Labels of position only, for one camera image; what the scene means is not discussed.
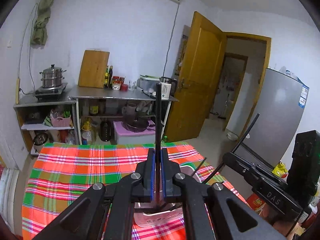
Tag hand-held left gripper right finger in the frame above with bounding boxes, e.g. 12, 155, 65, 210
161, 148, 287, 240

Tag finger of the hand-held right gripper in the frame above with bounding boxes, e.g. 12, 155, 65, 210
223, 152, 288, 187
224, 160, 266, 193

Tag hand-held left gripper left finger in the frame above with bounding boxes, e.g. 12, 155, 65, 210
32, 148, 156, 240

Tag black chopstick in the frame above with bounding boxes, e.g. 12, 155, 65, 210
156, 82, 162, 208
202, 114, 260, 184
193, 157, 207, 176

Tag yellow snack bag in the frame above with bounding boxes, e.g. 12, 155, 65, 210
272, 162, 287, 177

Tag red cardboard box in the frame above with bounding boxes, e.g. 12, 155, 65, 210
246, 193, 267, 213

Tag purple lidded storage box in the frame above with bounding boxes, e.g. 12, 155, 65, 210
113, 120, 157, 145

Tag dark wok pan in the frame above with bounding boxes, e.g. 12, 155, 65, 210
124, 118, 156, 132

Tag grey refrigerator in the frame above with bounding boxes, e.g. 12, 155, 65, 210
227, 67, 311, 171

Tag dark glass jug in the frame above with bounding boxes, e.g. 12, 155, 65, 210
100, 119, 113, 142

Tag grey pitcher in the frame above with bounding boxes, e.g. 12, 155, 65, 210
122, 103, 138, 117

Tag colourful plaid tablecloth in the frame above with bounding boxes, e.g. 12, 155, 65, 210
21, 141, 250, 240

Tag large yellow oil bottle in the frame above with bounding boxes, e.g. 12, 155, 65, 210
82, 118, 97, 145

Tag white electric kettle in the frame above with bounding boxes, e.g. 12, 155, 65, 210
159, 77, 178, 101

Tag steel kitchen table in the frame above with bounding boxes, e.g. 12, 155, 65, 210
69, 85, 179, 146

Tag white plastic container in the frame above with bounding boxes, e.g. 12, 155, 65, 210
139, 74, 161, 94

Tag yellow wooden door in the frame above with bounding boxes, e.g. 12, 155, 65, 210
164, 11, 227, 143

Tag small pink storage basket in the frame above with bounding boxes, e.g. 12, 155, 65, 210
51, 113, 72, 128

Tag steel bowl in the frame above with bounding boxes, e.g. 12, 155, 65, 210
33, 132, 49, 153

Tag wooden cutting board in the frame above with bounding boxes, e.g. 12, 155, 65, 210
78, 50, 110, 89

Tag low kitchen shelf unit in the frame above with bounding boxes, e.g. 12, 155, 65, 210
14, 94, 77, 156

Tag steel steamer pot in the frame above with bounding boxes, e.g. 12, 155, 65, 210
39, 64, 67, 88

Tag hanging green cloth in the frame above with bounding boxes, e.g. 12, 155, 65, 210
30, 0, 63, 46

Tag wooden door frame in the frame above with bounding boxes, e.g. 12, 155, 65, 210
223, 32, 272, 131

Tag wall poster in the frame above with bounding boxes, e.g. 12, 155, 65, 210
174, 25, 191, 76

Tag black wall cable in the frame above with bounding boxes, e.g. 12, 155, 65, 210
163, 1, 181, 78

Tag thin wall cable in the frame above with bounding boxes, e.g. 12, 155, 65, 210
18, 3, 38, 94

